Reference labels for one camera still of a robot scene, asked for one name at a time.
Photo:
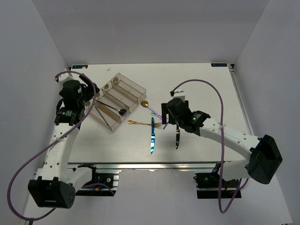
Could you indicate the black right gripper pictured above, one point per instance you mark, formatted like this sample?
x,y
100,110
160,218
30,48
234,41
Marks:
x,y
164,111

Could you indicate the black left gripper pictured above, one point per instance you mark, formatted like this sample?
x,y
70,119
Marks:
x,y
89,90

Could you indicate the gold bowl rainbow spoon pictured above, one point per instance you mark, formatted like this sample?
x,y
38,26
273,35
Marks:
x,y
145,104

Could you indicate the black knife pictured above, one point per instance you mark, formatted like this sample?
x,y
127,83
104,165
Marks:
x,y
177,137

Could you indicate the blue knife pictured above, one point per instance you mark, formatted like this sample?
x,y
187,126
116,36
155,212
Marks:
x,y
152,144

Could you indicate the black spoon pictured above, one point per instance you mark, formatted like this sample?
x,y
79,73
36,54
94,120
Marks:
x,y
120,111

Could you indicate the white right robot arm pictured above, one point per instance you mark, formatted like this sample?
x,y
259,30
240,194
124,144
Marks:
x,y
261,156

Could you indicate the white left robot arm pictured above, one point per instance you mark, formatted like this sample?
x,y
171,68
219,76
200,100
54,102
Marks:
x,y
52,187

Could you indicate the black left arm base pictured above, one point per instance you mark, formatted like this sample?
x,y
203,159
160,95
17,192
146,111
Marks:
x,y
98,182

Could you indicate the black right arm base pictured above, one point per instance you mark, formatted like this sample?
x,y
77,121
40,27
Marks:
x,y
207,185

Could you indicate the gold ornate fork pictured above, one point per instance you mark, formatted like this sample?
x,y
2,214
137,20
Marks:
x,y
156,125

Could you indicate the blue label sticker left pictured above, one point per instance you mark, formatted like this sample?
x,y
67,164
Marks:
x,y
79,66

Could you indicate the blue label sticker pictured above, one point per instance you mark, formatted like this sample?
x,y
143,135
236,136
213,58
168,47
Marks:
x,y
218,64
79,66

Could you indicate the clear smoked compartment organizer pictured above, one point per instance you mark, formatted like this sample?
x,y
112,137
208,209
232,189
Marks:
x,y
121,93

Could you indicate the blue label sticker right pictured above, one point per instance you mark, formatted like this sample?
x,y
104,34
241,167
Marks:
x,y
218,64

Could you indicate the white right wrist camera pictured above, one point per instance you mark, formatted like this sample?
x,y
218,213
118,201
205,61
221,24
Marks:
x,y
179,93

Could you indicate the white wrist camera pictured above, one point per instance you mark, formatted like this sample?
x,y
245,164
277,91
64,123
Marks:
x,y
179,93
63,77

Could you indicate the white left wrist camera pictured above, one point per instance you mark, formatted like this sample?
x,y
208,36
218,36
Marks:
x,y
63,77

